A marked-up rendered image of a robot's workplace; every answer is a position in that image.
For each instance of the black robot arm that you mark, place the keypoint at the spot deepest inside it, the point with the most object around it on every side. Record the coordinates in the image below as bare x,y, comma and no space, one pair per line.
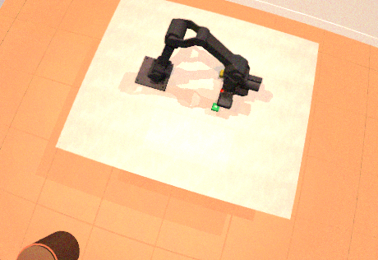
236,66

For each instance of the small green block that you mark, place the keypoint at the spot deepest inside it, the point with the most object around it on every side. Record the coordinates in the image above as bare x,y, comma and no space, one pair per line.
215,107

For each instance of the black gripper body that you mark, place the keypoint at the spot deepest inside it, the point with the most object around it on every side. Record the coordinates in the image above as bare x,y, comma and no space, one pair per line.
226,100

